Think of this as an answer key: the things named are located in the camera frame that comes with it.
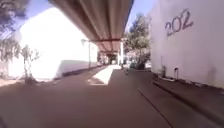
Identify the white wall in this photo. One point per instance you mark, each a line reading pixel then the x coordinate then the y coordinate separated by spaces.
pixel 56 50

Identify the leafy green tree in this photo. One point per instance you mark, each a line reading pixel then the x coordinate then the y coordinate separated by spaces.
pixel 138 33

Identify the walkway roof post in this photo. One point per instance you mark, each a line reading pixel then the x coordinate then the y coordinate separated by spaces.
pixel 121 53
pixel 89 55

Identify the tall tree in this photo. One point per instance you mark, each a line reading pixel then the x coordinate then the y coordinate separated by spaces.
pixel 8 13

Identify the small thin tree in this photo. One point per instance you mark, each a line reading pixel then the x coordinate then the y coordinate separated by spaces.
pixel 28 57

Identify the concrete path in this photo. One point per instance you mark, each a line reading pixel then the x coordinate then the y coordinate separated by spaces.
pixel 100 106

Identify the concrete kerb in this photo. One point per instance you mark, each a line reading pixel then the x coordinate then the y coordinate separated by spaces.
pixel 186 96

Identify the white building with painted number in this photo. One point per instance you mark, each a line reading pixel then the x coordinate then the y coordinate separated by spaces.
pixel 186 50

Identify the covered walkway roof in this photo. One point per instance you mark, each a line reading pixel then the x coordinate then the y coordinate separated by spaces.
pixel 100 20

